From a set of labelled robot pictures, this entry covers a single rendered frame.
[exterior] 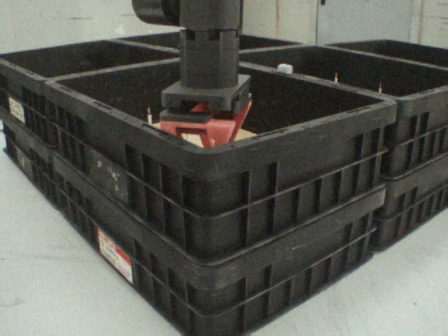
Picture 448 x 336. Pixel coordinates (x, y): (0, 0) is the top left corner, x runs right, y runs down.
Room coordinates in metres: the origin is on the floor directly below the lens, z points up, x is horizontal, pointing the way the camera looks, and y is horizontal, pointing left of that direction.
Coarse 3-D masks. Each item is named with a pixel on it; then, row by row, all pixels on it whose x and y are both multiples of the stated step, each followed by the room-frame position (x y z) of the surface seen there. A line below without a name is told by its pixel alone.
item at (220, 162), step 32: (160, 64) 0.77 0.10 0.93; (64, 96) 0.57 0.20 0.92; (352, 96) 0.57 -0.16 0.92; (128, 128) 0.43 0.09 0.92; (288, 128) 0.41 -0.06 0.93; (320, 128) 0.43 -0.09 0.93; (352, 128) 0.46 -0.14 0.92; (160, 160) 0.39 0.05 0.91; (192, 160) 0.35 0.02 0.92; (224, 160) 0.35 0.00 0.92; (256, 160) 0.38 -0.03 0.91
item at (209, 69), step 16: (192, 32) 0.44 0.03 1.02; (208, 32) 0.43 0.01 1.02; (224, 32) 0.43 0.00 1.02; (192, 48) 0.43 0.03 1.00; (208, 48) 0.43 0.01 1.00; (224, 48) 0.43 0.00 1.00; (192, 64) 0.43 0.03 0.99; (208, 64) 0.43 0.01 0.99; (224, 64) 0.43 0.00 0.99; (192, 80) 0.43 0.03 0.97; (208, 80) 0.43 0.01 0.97; (224, 80) 0.43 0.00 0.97; (240, 80) 0.47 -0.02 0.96; (176, 96) 0.41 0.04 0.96; (192, 96) 0.41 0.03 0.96; (208, 96) 0.40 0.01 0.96; (224, 96) 0.40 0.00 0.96
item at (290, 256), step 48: (96, 192) 0.51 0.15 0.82; (384, 192) 0.52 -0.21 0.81; (96, 240) 0.56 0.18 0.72; (144, 240) 0.42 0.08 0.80; (288, 240) 0.41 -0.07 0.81; (336, 240) 0.48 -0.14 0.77; (144, 288) 0.46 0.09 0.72; (192, 288) 0.38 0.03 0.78; (240, 288) 0.38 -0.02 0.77; (288, 288) 0.42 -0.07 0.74
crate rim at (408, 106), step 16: (272, 48) 0.94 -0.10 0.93; (288, 48) 0.96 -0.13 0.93; (304, 48) 0.99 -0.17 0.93; (320, 48) 0.99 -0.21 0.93; (336, 48) 0.97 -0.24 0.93; (256, 64) 0.75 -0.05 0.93; (416, 64) 0.81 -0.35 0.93; (320, 80) 0.64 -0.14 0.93; (384, 96) 0.55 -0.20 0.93; (416, 96) 0.56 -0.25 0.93; (432, 96) 0.58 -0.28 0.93; (400, 112) 0.54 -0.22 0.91; (416, 112) 0.55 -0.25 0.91
